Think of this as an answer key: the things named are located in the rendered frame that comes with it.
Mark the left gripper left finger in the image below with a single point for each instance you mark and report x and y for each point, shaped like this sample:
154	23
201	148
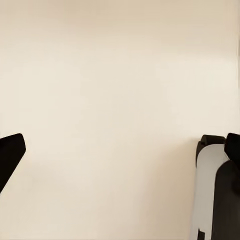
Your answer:
12	149

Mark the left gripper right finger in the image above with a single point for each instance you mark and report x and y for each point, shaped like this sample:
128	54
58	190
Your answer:
232	149

